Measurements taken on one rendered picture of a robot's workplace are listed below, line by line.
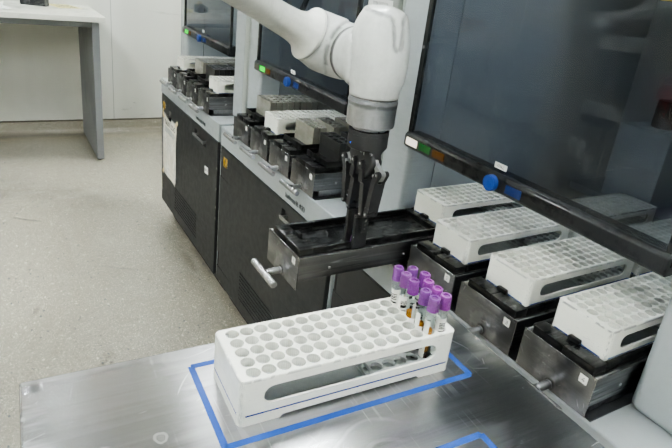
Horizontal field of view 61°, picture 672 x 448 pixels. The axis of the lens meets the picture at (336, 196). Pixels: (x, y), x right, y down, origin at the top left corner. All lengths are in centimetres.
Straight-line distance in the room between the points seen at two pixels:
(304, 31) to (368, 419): 67
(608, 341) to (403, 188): 59
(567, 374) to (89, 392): 66
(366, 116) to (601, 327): 50
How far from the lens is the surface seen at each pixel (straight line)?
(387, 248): 116
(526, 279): 101
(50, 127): 456
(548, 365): 97
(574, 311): 96
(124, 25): 449
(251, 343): 72
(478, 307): 105
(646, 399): 100
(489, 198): 133
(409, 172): 131
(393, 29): 98
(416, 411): 74
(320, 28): 107
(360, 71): 98
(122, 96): 457
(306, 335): 72
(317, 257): 107
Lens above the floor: 130
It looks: 21 degrees down
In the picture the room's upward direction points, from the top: 7 degrees clockwise
